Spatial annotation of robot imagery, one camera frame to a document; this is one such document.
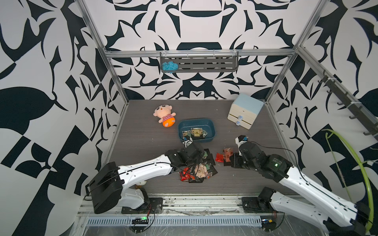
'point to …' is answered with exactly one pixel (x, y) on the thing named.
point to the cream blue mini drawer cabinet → (245, 110)
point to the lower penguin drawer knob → (238, 123)
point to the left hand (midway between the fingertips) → (200, 152)
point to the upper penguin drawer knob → (240, 117)
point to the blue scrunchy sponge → (170, 66)
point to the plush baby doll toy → (164, 111)
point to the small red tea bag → (219, 158)
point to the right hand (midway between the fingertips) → (226, 156)
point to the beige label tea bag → (201, 170)
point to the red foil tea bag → (186, 175)
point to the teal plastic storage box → (206, 124)
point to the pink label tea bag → (228, 153)
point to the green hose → (367, 180)
